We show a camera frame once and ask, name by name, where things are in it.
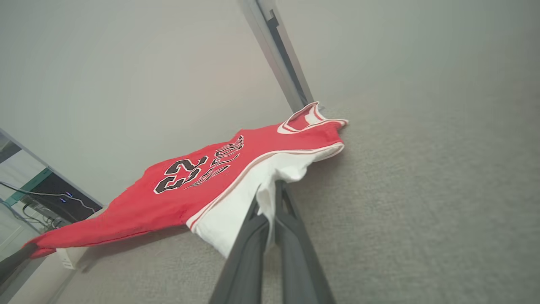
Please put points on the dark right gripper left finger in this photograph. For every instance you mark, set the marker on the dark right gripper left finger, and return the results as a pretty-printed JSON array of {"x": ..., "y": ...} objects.
[{"x": 242, "y": 261}]

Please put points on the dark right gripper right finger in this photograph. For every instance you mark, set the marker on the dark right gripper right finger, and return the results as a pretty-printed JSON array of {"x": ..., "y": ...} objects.
[{"x": 299, "y": 253}]

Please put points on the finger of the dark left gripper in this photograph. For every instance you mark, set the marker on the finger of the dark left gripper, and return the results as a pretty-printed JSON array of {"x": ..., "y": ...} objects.
[{"x": 12, "y": 261}]

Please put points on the red and white basketball jersey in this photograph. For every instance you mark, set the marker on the red and white basketball jersey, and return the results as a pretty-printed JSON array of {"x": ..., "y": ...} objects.
[{"x": 177, "y": 190}]

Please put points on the small white box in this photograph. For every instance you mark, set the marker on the small white box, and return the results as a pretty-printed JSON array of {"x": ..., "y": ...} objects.
[{"x": 69, "y": 258}]

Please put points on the grey fabric sofa cushion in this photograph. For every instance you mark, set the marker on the grey fabric sofa cushion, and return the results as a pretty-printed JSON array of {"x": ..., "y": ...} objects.
[{"x": 400, "y": 211}]

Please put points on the grey metal partition post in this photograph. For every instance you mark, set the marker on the grey metal partition post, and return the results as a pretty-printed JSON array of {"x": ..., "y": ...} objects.
[{"x": 278, "y": 50}]

